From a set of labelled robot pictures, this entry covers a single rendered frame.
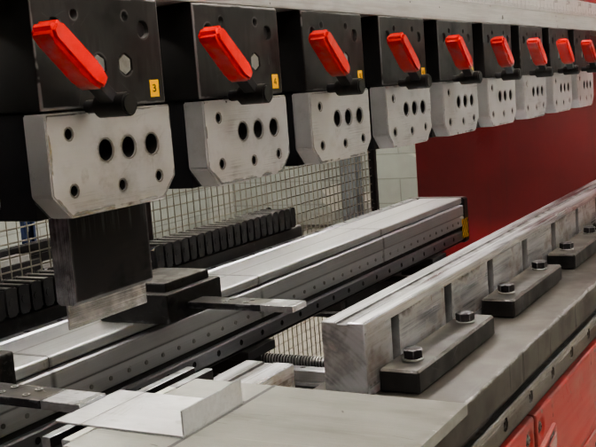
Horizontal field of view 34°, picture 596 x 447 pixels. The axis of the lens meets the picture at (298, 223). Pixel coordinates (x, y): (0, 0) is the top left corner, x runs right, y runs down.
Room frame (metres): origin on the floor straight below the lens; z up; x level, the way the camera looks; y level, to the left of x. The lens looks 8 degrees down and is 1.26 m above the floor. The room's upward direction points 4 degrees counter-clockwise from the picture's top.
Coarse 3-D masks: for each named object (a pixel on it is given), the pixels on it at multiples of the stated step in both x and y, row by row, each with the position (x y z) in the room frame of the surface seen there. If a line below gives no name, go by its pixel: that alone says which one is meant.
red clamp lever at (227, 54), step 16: (208, 32) 0.85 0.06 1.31; (224, 32) 0.86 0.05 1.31; (208, 48) 0.86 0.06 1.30; (224, 48) 0.86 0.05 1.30; (224, 64) 0.87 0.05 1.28; (240, 64) 0.88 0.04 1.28; (240, 80) 0.89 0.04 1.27; (240, 96) 0.91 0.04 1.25; (256, 96) 0.90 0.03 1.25; (272, 96) 0.91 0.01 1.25
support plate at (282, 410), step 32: (192, 384) 0.87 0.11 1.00; (224, 384) 0.86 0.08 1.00; (256, 384) 0.85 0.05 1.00; (224, 416) 0.77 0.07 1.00; (256, 416) 0.77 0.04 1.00; (288, 416) 0.76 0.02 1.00; (320, 416) 0.75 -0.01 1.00; (352, 416) 0.75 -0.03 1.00; (384, 416) 0.74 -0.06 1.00; (416, 416) 0.74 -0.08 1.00; (448, 416) 0.73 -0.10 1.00
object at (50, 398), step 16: (0, 352) 0.95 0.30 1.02; (0, 368) 0.94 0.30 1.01; (0, 384) 0.90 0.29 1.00; (16, 384) 0.90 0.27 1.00; (0, 400) 0.86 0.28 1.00; (16, 400) 0.85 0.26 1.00; (32, 400) 0.84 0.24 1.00; (48, 400) 0.84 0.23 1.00; (64, 400) 0.83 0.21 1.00; (80, 400) 0.83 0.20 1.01; (96, 400) 0.84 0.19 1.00
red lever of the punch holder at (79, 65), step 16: (32, 32) 0.69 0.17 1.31; (48, 32) 0.68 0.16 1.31; (64, 32) 0.68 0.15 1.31; (48, 48) 0.69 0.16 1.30; (64, 48) 0.69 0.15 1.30; (80, 48) 0.69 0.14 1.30; (64, 64) 0.70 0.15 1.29; (80, 64) 0.70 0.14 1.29; (96, 64) 0.71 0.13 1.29; (80, 80) 0.71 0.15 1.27; (96, 80) 0.71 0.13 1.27; (96, 96) 0.73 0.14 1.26; (112, 96) 0.73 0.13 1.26; (128, 96) 0.73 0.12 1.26; (96, 112) 0.74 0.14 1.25; (112, 112) 0.73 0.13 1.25; (128, 112) 0.73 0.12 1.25
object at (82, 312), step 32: (64, 224) 0.77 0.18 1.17; (96, 224) 0.80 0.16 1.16; (128, 224) 0.83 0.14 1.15; (64, 256) 0.77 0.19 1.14; (96, 256) 0.80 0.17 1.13; (128, 256) 0.83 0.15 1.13; (64, 288) 0.78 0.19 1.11; (96, 288) 0.79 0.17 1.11; (128, 288) 0.84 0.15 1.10; (96, 320) 0.80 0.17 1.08
